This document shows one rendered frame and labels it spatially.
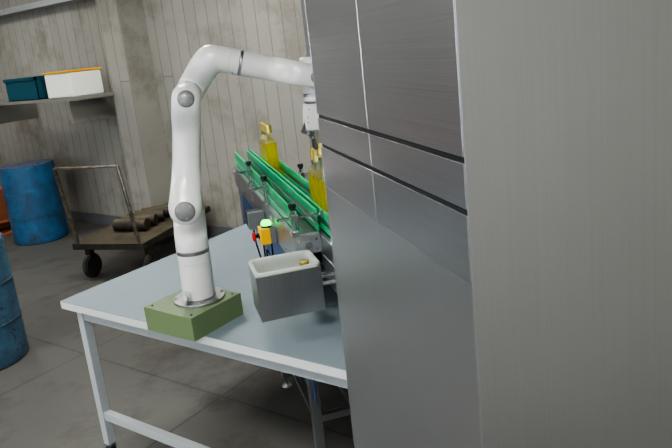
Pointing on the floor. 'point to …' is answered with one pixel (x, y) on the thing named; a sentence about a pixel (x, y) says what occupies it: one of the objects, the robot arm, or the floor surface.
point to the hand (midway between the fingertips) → (320, 143)
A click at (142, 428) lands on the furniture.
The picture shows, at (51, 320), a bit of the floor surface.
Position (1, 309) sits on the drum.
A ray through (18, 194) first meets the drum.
